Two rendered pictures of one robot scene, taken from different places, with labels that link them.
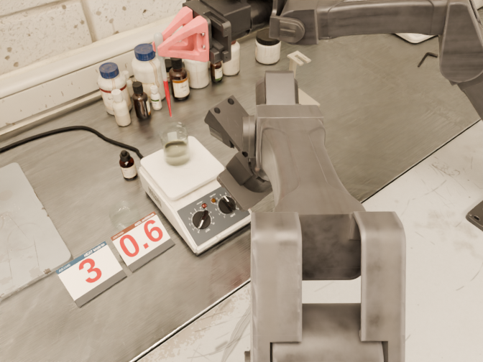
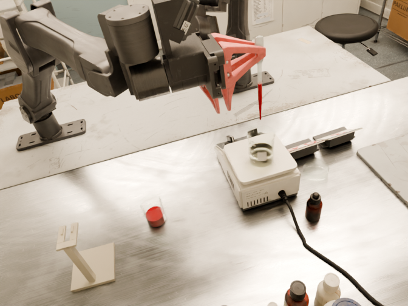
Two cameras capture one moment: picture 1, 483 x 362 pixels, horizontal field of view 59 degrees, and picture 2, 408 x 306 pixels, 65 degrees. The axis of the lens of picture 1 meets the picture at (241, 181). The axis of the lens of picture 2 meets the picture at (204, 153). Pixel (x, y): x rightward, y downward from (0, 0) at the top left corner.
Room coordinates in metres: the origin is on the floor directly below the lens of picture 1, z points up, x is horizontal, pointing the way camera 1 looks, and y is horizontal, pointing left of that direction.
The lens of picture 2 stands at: (1.02, 0.25, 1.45)
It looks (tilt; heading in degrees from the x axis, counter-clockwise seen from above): 42 degrees down; 209
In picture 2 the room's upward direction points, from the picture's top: 10 degrees counter-clockwise
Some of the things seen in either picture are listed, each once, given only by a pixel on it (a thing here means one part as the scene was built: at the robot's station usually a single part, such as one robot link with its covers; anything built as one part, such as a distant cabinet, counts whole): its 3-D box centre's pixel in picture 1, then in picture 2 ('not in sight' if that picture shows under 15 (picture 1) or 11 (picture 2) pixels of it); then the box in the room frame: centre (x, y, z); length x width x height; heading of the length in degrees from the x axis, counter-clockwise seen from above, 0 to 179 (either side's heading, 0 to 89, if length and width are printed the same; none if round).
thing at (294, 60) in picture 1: (299, 82); (81, 249); (0.84, -0.14, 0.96); 0.08 x 0.08 x 0.13; 35
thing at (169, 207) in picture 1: (191, 189); (254, 163); (0.53, 0.09, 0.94); 0.22 x 0.13 x 0.08; 37
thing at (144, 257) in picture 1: (143, 240); (299, 145); (0.42, 0.17, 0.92); 0.09 x 0.06 x 0.04; 130
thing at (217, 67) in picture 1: (215, 66); not in sight; (0.94, 0.07, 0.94); 0.03 x 0.03 x 0.08
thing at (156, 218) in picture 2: not in sight; (153, 211); (0.70, -0.07, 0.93); 0.04 x 0.04 x 0.06
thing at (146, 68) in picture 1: (148, 72); not in sight; (0.88, 0.22, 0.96); 0.07 x 0.07 x 0.13
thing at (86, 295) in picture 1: (92, 273); (336, 133); (0.36, 0.25, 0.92); 0.09 x 0.06 x 0.04; 130
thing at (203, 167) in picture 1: (182, 166); (258, 156); (0.55, 0.11, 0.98); 0.12 x 0.12 x 0.01; 37
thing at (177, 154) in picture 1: (176, 145); (260, 146); (0.56, 0.12, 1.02); 0.06 x 0.05 x 0.08; 47
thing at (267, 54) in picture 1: (267, 46); not in sight; (1.04, -0.07, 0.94); 0.07 x 0.07 x 0.07
